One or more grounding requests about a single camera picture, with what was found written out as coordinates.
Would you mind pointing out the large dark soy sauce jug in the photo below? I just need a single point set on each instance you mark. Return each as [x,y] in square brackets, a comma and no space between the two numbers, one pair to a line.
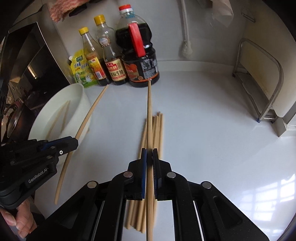
[133,37]

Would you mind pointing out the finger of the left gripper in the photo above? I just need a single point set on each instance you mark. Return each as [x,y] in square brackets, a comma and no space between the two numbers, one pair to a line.
[53,154]
[64,144]

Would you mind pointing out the soy sauce bottle brown label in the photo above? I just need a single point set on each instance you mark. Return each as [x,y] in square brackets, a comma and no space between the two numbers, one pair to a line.
[105,36]

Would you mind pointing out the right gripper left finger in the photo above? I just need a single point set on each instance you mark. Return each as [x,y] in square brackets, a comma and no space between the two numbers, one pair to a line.
[97,210]

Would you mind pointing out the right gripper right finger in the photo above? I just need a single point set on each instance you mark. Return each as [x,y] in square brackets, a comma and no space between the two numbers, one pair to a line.
[201,211]

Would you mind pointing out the yellow green seasoning pouch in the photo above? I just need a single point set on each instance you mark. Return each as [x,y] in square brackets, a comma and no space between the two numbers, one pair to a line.
[81,71]

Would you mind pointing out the left human hand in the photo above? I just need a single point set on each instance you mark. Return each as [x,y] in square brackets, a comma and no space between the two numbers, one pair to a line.
[24,220]

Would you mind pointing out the pink cloth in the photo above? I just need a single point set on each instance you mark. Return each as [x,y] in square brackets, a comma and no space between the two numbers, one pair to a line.
[60,8]

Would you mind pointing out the white plastic basin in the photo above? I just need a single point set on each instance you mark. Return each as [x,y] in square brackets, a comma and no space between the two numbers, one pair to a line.
[62,115]

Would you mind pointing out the metal cutting board rack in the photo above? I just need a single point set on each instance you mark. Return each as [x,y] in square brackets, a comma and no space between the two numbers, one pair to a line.
[261,76]

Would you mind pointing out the white dish brush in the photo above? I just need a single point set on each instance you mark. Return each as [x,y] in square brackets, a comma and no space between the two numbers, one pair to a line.
[186,47]

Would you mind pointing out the yellow cap vinegar bottle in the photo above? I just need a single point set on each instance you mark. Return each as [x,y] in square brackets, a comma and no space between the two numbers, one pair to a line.
[94,56]

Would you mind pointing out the stainless steel range hood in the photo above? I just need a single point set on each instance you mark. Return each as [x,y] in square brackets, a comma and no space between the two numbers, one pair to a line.
[34,62]

